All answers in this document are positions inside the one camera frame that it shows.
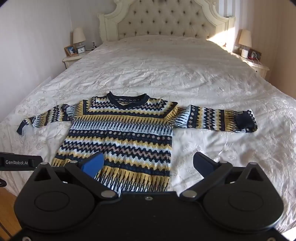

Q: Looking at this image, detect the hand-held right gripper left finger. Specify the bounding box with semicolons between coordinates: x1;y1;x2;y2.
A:
32;152;118;200

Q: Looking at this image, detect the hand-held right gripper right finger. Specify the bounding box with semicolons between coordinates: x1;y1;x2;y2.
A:
179;152;267;202

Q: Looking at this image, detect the navy yellow patterned knit sweater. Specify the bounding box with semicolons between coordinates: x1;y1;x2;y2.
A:
16;91;258;194

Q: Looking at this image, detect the white embroidered bedspread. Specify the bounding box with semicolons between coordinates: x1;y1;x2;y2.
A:
0;35;296;233

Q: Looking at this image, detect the cream nightstand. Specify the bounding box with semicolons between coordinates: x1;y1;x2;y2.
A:
233;52;270;80
62;49;93;69

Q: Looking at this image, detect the cream shade table lamp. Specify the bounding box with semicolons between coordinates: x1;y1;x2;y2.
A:
73;27;86;50
238;29;252;58

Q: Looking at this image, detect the cream tufted headboard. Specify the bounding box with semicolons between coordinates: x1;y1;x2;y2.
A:
97;0;236;45

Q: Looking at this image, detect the wooden photo frame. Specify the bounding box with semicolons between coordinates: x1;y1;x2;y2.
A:
64;44;77;57

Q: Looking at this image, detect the dark photo frame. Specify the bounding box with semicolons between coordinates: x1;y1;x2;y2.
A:
248;48;262;61

